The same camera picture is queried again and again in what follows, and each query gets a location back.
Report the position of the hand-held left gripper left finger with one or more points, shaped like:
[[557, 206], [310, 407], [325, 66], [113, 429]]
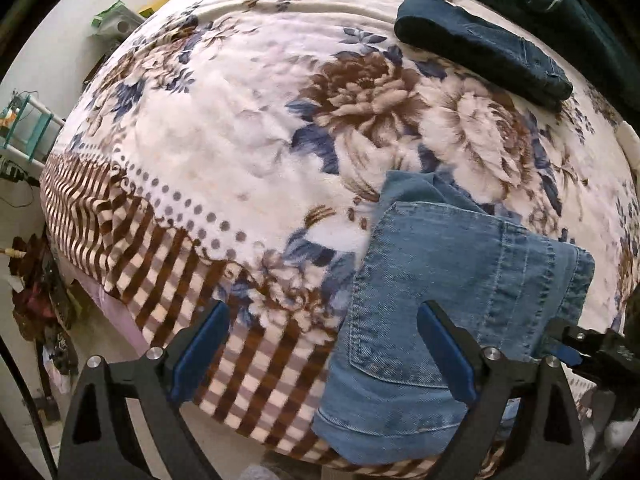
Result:
[[200, 355]]

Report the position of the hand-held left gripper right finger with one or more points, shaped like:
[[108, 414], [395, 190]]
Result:
[[450, 355]]

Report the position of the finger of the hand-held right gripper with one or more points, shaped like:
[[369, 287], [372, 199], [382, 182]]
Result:
[[567, 347]]

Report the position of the light blue denim pants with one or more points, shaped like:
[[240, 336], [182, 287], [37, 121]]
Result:
[[440, 300]]

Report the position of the pink bed sheet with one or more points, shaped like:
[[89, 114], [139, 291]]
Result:
[[112, 310]]

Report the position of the dark cloth pile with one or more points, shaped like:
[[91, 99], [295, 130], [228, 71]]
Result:
[[42, 300]]

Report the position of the floral printed blanket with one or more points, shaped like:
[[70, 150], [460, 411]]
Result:
[[225, 135]]

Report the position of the black power strip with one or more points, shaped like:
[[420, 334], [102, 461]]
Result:
[[12, 172]]

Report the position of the teal shelf rack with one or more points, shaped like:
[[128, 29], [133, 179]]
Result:
[[27, 127]]

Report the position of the folded dark blue jeans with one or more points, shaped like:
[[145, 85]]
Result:
[[480, 45]]

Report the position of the green and white pack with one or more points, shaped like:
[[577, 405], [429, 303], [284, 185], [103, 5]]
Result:
[[116, 17]]

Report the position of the yellow box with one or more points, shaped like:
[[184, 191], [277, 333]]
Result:
[[149, 10]]

